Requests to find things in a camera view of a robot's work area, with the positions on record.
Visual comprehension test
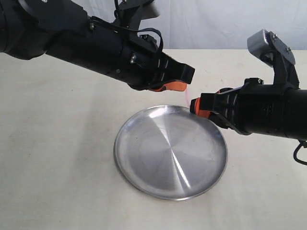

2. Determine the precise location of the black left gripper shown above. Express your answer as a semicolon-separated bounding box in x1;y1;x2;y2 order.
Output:
119;33;195;92

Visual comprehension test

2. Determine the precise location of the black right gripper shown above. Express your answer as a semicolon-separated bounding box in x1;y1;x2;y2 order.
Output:
189;78;266;134

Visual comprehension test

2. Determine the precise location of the thin pink straw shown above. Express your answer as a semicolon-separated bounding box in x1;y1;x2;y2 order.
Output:
185;88;190;107

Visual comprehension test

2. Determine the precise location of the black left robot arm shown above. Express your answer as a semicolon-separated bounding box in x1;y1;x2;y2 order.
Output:
0;0;195;92

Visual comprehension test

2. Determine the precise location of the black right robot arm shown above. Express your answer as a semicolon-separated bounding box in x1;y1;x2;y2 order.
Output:
190;78;307;140

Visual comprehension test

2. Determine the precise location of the white backdrop cloth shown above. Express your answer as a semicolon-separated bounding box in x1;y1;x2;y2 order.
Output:
141;0;307;50

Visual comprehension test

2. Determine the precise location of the round silver metal plate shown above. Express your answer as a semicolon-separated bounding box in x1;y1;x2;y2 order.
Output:
113;105;228;201

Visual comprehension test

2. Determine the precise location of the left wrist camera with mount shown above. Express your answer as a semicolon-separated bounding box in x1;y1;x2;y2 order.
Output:
112;0;160;33

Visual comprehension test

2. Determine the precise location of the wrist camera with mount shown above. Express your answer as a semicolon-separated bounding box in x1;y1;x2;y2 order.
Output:
247;29;299;89
112;0;160;33

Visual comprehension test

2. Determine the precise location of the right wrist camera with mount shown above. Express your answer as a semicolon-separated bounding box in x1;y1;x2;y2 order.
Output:
247;29;299;89

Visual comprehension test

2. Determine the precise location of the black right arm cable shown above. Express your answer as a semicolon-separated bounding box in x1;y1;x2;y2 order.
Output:
293;140;307;166

